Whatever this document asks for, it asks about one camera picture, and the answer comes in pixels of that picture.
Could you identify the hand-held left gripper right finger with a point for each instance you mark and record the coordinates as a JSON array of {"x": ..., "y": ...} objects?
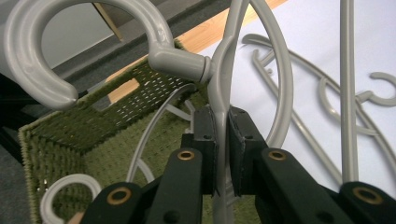
[{"x": 244, "y": 146}]

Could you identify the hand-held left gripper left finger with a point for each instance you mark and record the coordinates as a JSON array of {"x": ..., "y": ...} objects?
[{"x": 207, "y": 140}]

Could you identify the green woven basket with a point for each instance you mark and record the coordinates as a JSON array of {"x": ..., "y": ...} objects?
[{"x": 102, "y": 149}]

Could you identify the white cabinet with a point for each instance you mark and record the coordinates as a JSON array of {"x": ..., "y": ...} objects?
[{"x": 77, "y": 37}]

